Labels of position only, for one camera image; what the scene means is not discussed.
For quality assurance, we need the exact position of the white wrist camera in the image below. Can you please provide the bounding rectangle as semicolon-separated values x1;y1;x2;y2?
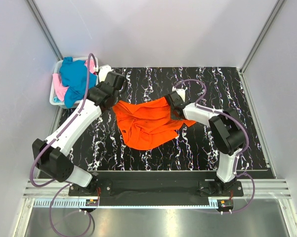
175;89;186;101
98;65;112;82

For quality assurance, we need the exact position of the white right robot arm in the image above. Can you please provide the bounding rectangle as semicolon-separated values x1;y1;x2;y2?
165;90;249;196

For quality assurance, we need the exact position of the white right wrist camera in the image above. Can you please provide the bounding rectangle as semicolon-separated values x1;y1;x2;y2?
175;89;186;101

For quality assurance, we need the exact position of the pink t shirt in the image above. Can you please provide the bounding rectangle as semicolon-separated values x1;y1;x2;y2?
52;68;97;104

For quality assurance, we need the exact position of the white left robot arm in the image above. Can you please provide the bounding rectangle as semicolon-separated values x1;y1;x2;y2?
31;71;126;196

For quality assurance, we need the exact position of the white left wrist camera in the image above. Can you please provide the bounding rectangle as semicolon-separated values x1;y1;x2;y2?
98;65;112;82

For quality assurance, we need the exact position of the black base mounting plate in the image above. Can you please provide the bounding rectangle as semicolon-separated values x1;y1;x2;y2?
69;171;244;208

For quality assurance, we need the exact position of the orange t shirt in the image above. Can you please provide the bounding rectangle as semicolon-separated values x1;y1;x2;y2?
113;97;196;151

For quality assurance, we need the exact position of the light blue garment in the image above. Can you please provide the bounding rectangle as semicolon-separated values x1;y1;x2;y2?
53;96;61;103

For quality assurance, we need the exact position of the blue t shirt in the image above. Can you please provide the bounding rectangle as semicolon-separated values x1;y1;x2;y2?
59;57;87;109

